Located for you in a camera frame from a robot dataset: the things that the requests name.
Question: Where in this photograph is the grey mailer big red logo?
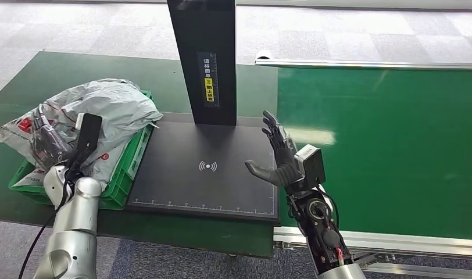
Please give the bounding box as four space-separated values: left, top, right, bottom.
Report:
14 169 49 188

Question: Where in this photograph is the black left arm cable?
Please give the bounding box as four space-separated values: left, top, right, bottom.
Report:
18 153 83 279

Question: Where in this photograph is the large grey poly mailer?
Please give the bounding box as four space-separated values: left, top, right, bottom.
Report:
85 151 125 190

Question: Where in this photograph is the silver conveyor side rail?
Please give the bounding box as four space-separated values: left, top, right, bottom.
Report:
255 50 472 71

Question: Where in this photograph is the yellow black column label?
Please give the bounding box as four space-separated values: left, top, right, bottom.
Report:
197 52 220 108

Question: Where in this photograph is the dark green table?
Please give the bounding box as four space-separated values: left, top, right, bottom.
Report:
0 51 279 259

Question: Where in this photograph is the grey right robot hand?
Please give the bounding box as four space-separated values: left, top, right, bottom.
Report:
244 110 305 189

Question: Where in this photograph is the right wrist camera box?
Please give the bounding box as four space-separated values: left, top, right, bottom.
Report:
294 144 327 187

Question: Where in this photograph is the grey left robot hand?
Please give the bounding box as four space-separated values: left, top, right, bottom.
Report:
31 103 73 170

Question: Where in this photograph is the black scanner base plate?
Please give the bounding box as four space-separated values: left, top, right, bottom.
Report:
125 112 280 224

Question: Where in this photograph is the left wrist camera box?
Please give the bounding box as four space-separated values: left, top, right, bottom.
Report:
74 112 103 163

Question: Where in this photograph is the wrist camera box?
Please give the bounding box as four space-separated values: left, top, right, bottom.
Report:
74 112 103 163
294 144 327 187

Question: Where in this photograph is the silver conveyor frame rail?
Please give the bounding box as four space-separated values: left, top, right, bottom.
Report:
273 226 472 278

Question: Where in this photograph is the green conveyor belt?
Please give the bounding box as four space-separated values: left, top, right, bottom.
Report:
277 66 472 241

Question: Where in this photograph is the grey poly mailer red print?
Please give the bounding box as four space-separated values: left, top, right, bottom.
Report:
0 78 163 189

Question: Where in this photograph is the green plastic crate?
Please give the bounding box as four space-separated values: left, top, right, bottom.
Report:
9 90 154 212

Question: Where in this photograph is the black scanner column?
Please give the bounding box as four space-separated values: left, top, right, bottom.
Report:
166 0 238 127

